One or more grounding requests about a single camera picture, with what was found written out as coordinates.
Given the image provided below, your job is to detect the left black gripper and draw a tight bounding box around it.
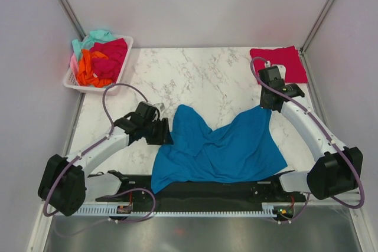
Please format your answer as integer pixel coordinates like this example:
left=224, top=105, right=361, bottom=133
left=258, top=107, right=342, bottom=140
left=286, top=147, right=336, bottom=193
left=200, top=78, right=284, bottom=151
left=142, top=117, right=173, bottom=145

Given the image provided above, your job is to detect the blue t shirt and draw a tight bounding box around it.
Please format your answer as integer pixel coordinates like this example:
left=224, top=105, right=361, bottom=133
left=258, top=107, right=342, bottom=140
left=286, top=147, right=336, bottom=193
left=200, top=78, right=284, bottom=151
left=151, top=104, right=287, bottom=194

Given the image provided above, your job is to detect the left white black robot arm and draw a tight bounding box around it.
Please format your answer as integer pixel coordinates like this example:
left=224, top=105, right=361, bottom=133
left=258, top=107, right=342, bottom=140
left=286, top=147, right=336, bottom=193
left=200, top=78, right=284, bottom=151
left=37, top=102, right=173, bottom=217

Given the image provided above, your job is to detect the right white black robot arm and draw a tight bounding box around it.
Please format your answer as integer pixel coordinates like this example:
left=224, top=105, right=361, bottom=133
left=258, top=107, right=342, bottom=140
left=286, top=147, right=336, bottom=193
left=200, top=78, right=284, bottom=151
left=258, top=66, right=363, bottom=201

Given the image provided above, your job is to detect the folded red t shirt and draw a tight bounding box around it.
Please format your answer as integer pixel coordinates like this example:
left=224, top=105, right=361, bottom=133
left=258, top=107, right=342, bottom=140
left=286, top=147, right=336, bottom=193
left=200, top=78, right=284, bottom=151
left=250, top=45, right=308, bottom=84

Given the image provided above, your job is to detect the crumpled magenta t shirt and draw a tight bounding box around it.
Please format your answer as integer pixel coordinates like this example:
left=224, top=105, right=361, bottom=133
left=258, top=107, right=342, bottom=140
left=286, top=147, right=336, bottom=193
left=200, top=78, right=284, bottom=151
left=90, top=38, right=128, bottom=83

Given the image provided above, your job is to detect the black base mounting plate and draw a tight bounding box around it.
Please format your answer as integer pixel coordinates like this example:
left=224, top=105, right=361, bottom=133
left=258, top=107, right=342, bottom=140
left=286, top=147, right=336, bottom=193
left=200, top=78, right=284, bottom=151
left=95, top=171, right=305, bottom=211

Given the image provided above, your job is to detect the orange t shirt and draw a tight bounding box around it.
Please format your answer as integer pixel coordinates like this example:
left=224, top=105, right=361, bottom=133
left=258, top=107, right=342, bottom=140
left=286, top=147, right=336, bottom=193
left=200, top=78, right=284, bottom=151
left=76, top=49, right=113, bottom=88

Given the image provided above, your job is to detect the white plastic laundry basket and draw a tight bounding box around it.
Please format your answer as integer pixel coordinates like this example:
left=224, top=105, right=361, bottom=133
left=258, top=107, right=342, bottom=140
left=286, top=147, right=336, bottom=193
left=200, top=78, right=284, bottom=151
left=63, top=30, right=133, bottom=94

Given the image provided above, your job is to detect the pink t shirt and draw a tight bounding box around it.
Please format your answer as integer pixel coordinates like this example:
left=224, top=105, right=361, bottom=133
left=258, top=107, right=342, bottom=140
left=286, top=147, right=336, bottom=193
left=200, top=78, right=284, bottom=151
left=69, top=53, right=79, bottom=76

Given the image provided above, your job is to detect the mint green t shirt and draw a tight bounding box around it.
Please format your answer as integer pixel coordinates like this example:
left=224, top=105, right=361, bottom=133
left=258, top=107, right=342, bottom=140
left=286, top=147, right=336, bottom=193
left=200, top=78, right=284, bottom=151
left=71, top=30, right=116, bottom=61

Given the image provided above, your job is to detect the white slotted cable duct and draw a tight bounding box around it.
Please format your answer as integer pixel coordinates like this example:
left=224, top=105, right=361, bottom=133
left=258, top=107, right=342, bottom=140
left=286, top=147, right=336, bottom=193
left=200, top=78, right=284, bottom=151
left=72, top=202, right=277, bottom=218

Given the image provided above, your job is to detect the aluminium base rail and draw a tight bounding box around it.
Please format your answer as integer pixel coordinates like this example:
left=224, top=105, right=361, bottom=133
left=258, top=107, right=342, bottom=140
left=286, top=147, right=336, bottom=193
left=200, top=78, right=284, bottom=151
left=41, top=179, right=366, bottom=205

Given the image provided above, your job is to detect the right aluminium frame post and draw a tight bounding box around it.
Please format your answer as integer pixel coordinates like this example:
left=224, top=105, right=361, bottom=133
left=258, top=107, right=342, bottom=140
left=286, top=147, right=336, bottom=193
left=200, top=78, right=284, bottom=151
left=299, top=0, right=336, bottom=54

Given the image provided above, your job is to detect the aluminium frame post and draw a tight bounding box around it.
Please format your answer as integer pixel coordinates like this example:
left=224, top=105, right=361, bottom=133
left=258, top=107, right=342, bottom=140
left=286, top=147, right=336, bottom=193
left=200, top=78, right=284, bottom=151
left=58, top=0, right=86, bottom=40
left=299, top=0, right=336, bottom=54

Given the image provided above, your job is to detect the left aluminium frame post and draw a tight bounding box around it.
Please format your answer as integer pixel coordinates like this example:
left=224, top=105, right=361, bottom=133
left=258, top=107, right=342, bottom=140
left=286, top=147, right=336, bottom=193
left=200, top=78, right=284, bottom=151
left=58, top=0, right=86, bottom=40

